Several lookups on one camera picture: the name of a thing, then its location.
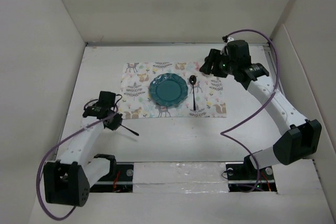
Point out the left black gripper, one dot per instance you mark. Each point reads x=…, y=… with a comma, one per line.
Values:
x=116, y=122

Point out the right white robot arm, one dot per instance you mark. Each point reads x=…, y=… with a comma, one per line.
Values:
x=299, y=135

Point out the floral animal print cloth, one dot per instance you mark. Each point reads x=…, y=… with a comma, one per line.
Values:
x=137, y=104

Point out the black spoon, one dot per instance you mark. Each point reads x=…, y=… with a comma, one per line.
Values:
x=193, y=81

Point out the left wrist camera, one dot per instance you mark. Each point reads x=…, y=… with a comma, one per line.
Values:
x=106, y=99

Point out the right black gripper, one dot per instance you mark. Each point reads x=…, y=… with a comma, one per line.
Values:
x=214, y=56

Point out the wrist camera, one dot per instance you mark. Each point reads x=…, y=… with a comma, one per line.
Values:
x=106, y=99
x=237, y=49

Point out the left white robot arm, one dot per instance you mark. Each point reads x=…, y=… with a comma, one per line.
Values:
x=68, y=180

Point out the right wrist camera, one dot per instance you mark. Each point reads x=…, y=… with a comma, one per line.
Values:
x=237, y=49

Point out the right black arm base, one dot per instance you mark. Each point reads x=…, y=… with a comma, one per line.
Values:
x=243, y=177

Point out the black metal fork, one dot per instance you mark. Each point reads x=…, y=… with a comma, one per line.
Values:
x=130, y=130

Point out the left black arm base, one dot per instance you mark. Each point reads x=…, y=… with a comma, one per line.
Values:
x=110, y=176

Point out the teal scalloped plate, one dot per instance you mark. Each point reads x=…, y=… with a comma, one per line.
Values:
x=168, y=89

